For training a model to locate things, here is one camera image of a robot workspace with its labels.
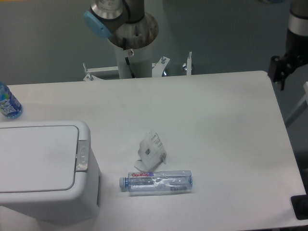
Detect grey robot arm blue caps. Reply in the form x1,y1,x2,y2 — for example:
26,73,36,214
84,0,308,90

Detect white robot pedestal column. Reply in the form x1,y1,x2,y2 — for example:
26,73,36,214
106,13,159,79

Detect crumpled white plastic pouch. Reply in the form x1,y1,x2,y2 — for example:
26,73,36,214
134,130,167,172

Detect blue labelled drink bottle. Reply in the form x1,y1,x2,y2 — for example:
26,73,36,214
0,82,23,119

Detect black clamp at table edge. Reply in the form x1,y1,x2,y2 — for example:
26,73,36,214
291,194,308,220

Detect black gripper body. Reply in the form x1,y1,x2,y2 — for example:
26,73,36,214
286,30,308,78

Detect white metal base frame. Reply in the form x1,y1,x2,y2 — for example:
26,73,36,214
83,51,193,81

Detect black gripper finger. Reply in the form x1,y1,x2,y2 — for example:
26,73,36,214
268,56,286,91

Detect clear empty plastic water bottle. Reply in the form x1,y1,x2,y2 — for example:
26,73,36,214
119,170,193,196

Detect white frame at right edge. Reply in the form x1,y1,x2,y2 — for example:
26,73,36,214
285,82,308,128

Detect white push-button trash can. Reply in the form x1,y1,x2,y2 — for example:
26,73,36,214
0,120,101,222

